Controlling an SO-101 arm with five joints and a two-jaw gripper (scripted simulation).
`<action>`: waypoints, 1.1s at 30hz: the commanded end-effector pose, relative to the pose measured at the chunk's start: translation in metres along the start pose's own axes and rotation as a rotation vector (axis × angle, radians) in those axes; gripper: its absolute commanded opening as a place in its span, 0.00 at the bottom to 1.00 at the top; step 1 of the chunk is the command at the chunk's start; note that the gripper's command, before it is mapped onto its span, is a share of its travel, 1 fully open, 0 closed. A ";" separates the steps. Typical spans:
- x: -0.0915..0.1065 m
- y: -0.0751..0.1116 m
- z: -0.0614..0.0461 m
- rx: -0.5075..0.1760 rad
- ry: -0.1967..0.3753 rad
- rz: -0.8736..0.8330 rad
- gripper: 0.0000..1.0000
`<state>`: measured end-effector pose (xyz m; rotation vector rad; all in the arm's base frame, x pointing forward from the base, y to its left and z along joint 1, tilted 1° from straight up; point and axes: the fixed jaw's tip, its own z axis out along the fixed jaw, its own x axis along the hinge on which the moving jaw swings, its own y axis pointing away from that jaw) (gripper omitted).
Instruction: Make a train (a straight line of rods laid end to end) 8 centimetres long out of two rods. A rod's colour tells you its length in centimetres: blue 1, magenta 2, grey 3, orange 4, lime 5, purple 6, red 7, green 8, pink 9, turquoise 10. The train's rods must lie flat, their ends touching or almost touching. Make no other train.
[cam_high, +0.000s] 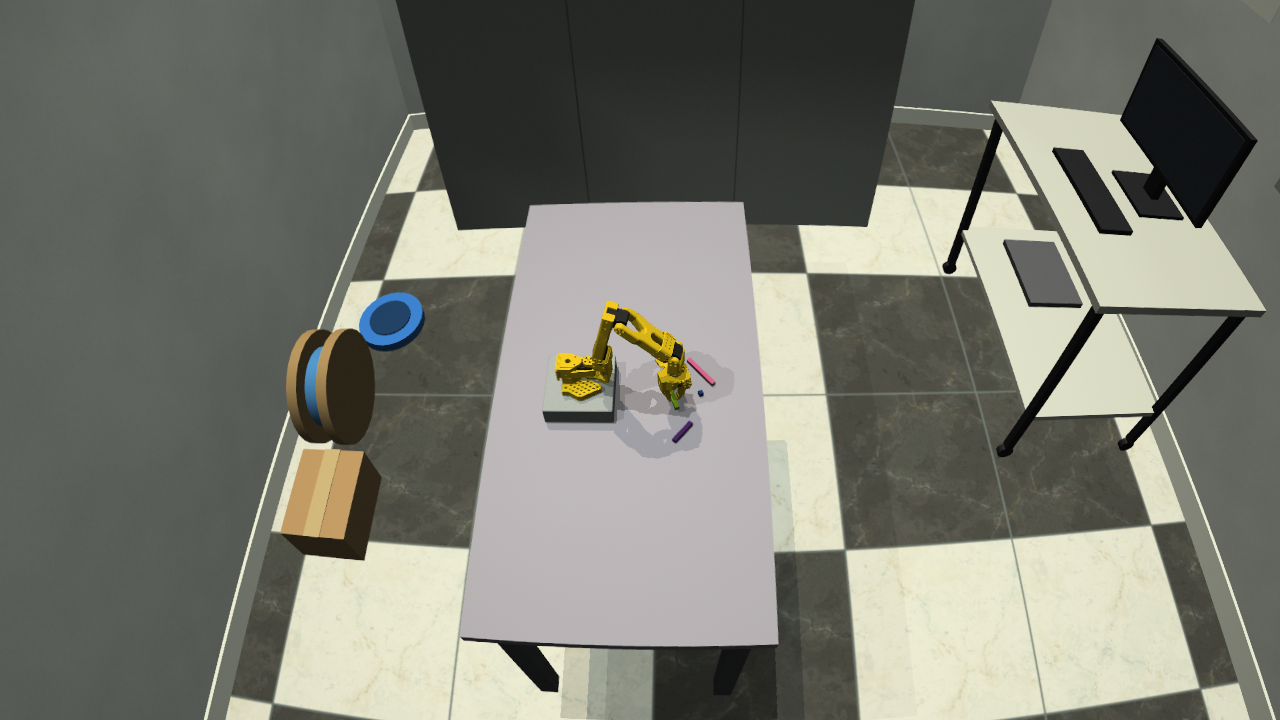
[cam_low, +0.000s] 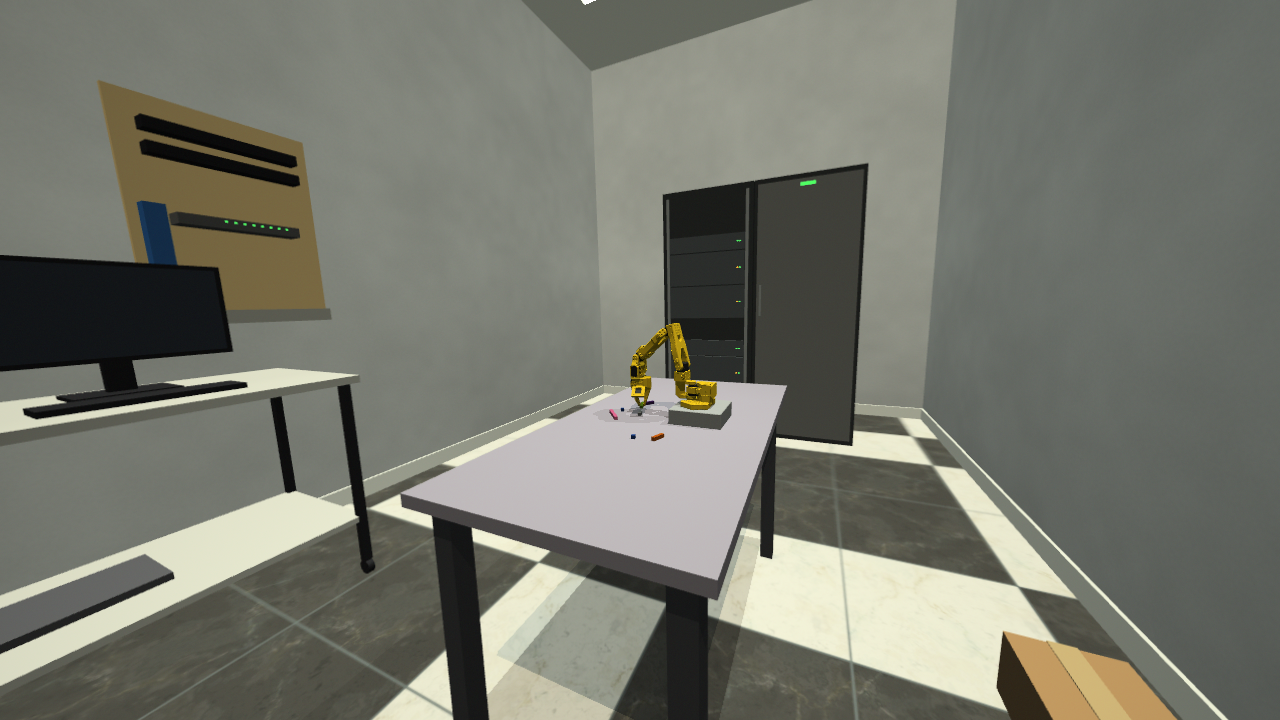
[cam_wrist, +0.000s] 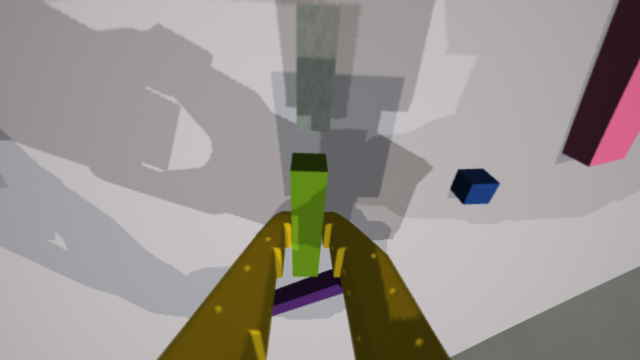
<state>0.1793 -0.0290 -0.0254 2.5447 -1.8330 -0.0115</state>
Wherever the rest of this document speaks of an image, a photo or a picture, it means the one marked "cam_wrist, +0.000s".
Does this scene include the lime green rod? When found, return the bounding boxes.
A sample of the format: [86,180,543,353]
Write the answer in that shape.
[290,153,328,277]

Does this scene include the pink rod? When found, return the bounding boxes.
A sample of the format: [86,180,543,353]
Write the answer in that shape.
[562,0,640,167]

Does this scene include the small blue cube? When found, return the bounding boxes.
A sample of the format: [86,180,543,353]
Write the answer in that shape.
[450,169,500,205]

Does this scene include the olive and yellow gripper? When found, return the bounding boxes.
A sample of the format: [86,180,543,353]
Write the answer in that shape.
[157,211,451,360]

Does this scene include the purple rod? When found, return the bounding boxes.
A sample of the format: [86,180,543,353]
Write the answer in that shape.
[272,269,343,316]

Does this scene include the grey rod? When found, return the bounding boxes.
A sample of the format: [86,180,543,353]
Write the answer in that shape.
[296,3,341,132]

